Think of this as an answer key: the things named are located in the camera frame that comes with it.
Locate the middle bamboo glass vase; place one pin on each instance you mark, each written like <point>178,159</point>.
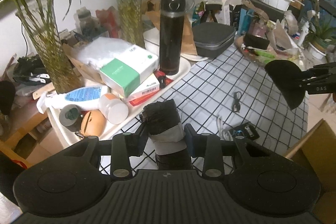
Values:
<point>130,16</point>

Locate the white charger with cable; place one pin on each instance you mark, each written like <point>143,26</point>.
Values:
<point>224,134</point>

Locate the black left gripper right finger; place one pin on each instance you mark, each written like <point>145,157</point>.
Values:
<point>207,146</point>

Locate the black white checkered tablecloth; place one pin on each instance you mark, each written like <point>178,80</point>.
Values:
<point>240,91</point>

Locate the white potted plant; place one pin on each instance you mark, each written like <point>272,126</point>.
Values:
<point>321,36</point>

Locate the green white tissue box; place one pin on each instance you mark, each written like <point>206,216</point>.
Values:
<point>129,69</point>

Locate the left bamboo glass vase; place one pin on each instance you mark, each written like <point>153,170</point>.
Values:
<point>40,24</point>

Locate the brown leather pouch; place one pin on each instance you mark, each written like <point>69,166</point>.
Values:
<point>93,123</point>

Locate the small black packet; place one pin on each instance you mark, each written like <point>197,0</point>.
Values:
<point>247,130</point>

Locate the black thermos bottle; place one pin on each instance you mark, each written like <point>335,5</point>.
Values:
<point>172,14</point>

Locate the dark grey zipper case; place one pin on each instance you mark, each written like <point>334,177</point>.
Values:
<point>212,39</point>

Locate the wicker basket with snacks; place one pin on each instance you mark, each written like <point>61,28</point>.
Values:
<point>256,49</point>

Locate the white orange pill bottle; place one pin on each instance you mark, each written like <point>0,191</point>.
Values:
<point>113,109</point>

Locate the cardboard box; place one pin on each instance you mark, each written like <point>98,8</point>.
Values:
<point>316,150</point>

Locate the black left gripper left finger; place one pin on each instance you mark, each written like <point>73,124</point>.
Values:
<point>124,146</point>

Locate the bamboo glass vase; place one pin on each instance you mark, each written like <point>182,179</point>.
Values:
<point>40,24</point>
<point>130,16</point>

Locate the grey tape roll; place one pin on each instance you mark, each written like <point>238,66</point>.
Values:
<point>71,118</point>

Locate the black taped soft roll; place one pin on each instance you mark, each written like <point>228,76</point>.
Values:
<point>163,124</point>

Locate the white spray bottle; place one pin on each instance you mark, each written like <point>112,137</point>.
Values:
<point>86,98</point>

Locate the white red flat box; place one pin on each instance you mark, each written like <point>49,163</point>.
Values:
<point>150,85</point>

